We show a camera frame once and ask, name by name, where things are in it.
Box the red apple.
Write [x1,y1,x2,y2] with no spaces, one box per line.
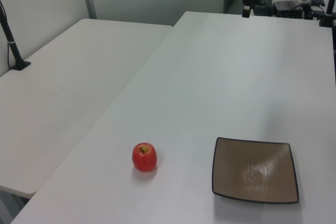
[131,142,159,173]

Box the square brown ceramic plate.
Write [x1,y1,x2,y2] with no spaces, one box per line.
[211,136,300,205]

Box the black electronics box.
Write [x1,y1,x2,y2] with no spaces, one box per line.
[272,0,303,18]

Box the black clamp stand pole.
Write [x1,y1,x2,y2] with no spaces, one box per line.
[318,0,336,28]

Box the dark controller box with cables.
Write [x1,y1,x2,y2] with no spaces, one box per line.
[252,0,274,16]

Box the black camera stand pole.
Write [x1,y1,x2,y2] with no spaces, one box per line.
[0,0,32,71]

